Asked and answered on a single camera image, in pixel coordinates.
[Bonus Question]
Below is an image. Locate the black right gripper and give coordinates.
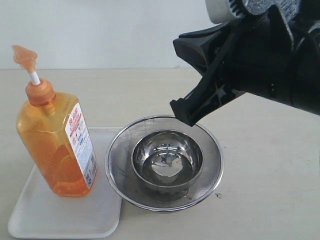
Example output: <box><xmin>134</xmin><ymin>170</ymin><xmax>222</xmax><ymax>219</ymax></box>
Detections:
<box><xmin>173</xmin><ymin>4</ymin><xmax>320</xmax><ymax>114</ymax></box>

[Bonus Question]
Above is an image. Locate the orange pump soap bottle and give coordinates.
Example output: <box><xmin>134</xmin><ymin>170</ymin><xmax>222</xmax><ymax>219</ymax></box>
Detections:
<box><xmin>12</xmin><ymin>44</ymin><xmax>97</xmax><ymax>197</ymax></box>

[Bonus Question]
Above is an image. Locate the small stainless steel bowl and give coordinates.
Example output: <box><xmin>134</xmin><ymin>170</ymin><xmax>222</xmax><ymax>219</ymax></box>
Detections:
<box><xmin>131</xmin><ymin>129</ymin><xmax>204</xmax><ymax>194</ymax></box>

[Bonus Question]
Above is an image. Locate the steel mesh strainer basket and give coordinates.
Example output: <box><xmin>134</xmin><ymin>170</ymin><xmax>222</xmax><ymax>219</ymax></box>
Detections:
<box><xmin>105</xmin><ymin>115</ymin><xmax>224</xmax><ymax>213</ymax></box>

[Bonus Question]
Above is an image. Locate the white plastic tray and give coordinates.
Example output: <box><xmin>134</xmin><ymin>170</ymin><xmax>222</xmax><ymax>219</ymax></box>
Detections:
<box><xmin>8</xmin><ymin>127</ymin><xmax>122</xmax><ymax>240</ymax></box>

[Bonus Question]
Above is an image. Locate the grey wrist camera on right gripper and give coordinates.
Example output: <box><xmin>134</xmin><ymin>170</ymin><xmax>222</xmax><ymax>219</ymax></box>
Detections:
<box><xmin>204</xmin><ymin>0</ymin><xmax>303</xmax><ymax>25</ymax></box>

